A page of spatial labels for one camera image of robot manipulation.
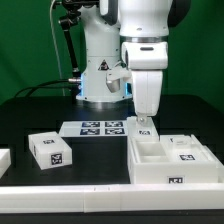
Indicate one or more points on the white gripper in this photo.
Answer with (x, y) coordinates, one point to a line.
(146, 63)

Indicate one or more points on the white door panel with knob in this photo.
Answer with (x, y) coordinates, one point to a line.
(185, 148)

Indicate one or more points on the white cabinet body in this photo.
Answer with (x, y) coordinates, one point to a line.
(149, 164)

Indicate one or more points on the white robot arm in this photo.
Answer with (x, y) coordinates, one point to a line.
(113, 22)

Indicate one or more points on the white cabinet top block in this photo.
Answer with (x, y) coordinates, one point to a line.
(50, 150)

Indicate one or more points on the white front fence bar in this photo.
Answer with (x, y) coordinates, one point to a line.
(108, 198)

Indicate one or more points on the white left fence block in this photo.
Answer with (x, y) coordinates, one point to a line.
(5, 161)

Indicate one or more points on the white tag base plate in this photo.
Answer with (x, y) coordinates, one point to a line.
(94, 128)

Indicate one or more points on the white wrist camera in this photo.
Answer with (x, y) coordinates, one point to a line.
(115, 76)

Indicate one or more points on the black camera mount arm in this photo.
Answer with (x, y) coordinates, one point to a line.
(71, 18)

